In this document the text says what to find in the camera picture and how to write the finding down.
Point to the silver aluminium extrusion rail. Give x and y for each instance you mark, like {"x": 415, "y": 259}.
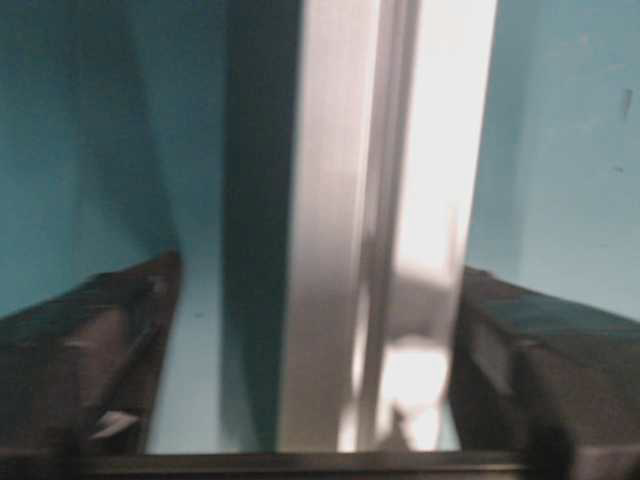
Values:
{"x": 389, "y": 113}

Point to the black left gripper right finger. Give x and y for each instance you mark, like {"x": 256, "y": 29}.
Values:
{"x": 552, "y": 379}

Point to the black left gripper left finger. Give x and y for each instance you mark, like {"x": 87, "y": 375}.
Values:
{"x": 80, "y": 371}

